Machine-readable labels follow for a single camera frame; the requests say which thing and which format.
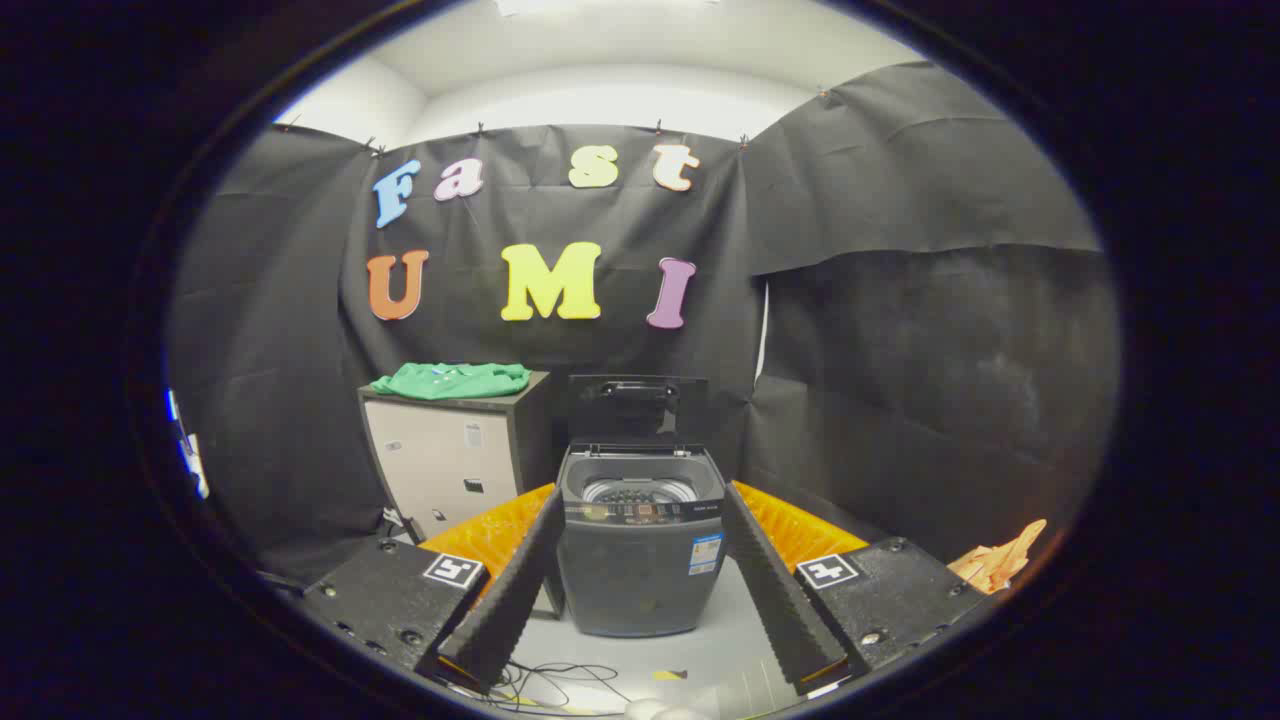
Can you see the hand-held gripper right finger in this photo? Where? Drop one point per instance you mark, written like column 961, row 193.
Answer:
column 775, row 590

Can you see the grey washing machine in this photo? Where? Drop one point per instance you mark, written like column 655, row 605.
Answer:
column 640, row 585

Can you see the beige cabinet with dark top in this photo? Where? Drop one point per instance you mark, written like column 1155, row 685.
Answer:
column 440, row 460

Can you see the green polo shirt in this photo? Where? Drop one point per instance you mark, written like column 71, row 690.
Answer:
column 450, row 382

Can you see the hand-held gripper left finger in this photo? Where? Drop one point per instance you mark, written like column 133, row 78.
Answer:
column 520, row 570

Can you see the orange cloth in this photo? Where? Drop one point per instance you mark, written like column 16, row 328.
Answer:
column 1000, row 565

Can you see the yellow black floor tape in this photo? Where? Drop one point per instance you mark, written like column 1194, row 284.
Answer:
column 670, row 675

